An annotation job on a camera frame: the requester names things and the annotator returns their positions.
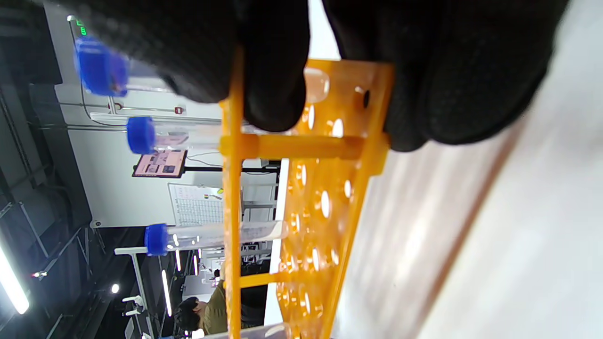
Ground person's right hand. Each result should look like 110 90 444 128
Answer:
42 0 570 151

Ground orange test tube rack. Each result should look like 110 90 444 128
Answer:
219 45 395 339

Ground blue-capped clear test tube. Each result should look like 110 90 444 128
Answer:
158 324 289 339
75 38 330 104
126 115 255 156
144 220 289 257

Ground ceiling strip light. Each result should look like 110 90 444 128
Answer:
0 245 30 315

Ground white wall chart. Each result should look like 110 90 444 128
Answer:
168 184 226 227

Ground wall display screen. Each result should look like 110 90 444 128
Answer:
132 150 188 178

